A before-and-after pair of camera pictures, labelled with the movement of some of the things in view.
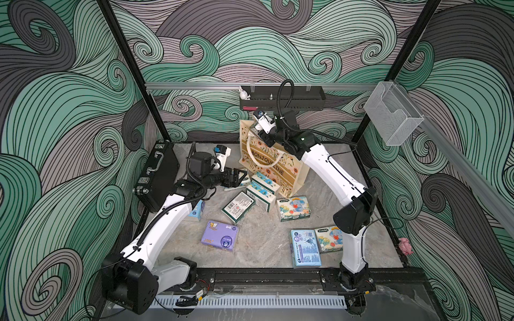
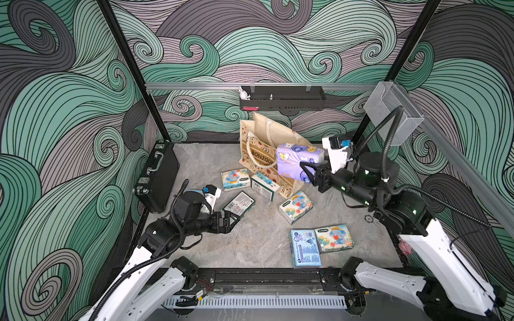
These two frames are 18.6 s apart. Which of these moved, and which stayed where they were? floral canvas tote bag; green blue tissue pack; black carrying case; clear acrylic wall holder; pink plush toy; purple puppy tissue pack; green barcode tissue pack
Moved: purple puppy tissue pack
Stayed: floral canvas tote bag; pink plush toy; clear acrylic wall holder; black carrying case; green barcode tissue pack; green blue tissue pack
